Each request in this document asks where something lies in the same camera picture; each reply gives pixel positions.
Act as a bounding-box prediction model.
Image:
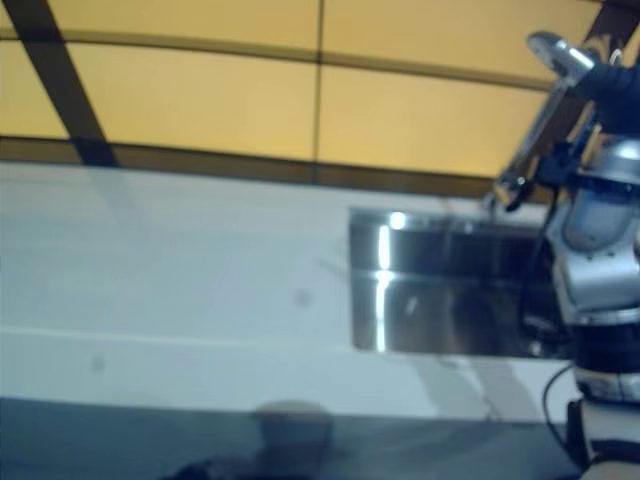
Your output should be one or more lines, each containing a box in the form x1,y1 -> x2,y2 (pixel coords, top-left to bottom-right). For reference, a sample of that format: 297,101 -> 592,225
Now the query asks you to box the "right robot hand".
528,30 -> 640,129

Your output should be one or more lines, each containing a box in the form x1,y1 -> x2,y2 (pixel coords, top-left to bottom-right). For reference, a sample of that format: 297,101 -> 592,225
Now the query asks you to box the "chrome kitchen faucet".
492,74 -> 569,211

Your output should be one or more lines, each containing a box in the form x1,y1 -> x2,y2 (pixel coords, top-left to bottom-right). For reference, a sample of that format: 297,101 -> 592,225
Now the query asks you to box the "stainless steel sink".
348,205 -> 574,359

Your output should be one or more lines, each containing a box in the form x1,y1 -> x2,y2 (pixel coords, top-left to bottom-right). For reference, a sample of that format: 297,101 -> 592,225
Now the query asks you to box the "white glossy cabinet door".
0,394 -> 594,480

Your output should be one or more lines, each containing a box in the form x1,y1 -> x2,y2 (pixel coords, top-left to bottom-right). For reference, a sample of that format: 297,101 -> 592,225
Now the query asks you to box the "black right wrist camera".
537,142 -> 579,189

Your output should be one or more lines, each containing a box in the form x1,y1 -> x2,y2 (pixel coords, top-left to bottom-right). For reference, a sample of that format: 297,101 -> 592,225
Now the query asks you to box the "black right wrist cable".
519,214 -> 594,466

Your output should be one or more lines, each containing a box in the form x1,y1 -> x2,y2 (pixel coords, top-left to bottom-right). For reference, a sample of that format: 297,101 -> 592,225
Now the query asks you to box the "yellow window with dark frame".
0,0 -> 640,209

